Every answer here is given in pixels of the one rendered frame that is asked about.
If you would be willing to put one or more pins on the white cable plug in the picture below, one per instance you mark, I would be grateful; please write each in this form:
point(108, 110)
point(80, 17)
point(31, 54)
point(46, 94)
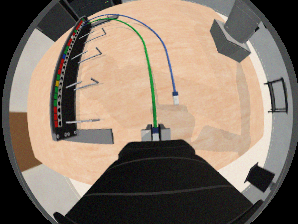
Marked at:
point(155, 134)
point(175, 98)

